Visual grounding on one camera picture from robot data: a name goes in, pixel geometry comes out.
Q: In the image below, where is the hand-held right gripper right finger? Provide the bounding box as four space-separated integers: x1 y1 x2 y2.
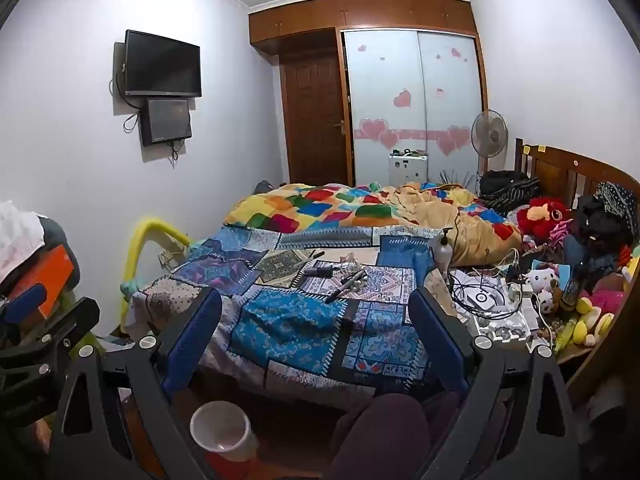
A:
409 286 583 480

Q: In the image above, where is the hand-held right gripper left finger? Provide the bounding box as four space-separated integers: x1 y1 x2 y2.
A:
50 286 226 480

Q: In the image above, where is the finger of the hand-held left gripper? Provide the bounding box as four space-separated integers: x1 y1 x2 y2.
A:
0 284 49 321
0 296 102 428

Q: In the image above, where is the white plastic waste bin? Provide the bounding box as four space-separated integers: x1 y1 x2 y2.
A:
190 401 259 465

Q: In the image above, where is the clear plastic wrapper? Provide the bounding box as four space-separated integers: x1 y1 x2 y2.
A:
332 255 368 283

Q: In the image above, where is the orange cardboard box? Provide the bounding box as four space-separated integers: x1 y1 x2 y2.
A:
9 244 72 319

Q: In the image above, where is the dark grey bag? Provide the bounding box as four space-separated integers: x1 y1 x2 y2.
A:
39 216 82 288

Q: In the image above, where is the white cloth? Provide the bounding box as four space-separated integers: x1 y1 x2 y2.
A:
0 200 47 272

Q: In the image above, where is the clear pump bottle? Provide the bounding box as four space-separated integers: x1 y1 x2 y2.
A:
429 227 457 272

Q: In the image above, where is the blue patterned bedsheet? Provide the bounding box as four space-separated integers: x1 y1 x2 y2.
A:
121 224 453 397

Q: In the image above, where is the yellow foam tube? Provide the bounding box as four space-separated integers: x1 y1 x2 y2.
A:
119 217 192 332

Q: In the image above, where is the dark purple chair back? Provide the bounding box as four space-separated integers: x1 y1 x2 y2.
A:
325 392 432 480

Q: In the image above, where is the white cat plush toy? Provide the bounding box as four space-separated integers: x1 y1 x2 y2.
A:
526 264 562 314

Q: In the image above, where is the red flat tray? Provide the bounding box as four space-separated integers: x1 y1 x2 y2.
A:
206 454 258 477

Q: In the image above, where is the yellow plush toy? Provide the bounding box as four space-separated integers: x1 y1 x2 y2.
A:
571 299 617 347

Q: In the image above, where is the red plush toy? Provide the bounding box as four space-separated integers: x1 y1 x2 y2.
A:
516 197 572 239

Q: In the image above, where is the colourful patchwork quilt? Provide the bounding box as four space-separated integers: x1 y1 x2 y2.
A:
224 181 524 267

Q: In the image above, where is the black striped bag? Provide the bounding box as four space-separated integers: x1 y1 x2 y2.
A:
478 170 542 212

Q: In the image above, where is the white boxy appliance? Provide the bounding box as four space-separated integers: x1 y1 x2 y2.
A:
388 152 430 187

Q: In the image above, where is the pink plush toy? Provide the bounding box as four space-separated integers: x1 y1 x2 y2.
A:
591 279 634 314

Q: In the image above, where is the black clothes pile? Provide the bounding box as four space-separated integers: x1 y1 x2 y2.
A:
569 181 639 262

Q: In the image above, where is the wooden bed headboard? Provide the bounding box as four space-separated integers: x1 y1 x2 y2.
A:
515 138 640 241

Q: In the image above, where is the standing electric fan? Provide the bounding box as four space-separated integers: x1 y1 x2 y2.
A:
471 109 510 181

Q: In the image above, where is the frosted sliding door wardrobe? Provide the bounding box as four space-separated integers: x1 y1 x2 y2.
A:
341 29 489 192

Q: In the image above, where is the brown wooden door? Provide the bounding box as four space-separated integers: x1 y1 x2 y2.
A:
279 54 351 187

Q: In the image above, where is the wooden overhead cabinet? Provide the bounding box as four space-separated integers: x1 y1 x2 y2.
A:
248 0 479 57

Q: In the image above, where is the black cable tangle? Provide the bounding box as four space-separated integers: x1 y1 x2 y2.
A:
447 240 526 318

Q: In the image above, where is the white power strip with cables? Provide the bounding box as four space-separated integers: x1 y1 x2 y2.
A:
451 269 538 347

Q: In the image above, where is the black television cable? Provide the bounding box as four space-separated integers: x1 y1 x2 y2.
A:
109 77 143 134

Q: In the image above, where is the black wall television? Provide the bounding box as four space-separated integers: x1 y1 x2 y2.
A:
124 30 202 99

